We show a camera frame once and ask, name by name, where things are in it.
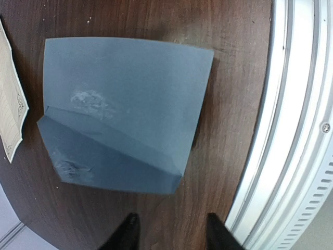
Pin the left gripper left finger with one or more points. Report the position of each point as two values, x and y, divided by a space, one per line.
126 236

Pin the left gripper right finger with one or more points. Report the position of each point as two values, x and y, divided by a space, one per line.
218 236

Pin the front aluminium rail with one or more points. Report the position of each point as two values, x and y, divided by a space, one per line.
288 172

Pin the grey-blue envelope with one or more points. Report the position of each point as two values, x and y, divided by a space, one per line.
121 114

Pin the ornate bordered paper sheet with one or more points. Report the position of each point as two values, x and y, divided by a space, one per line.
14 106

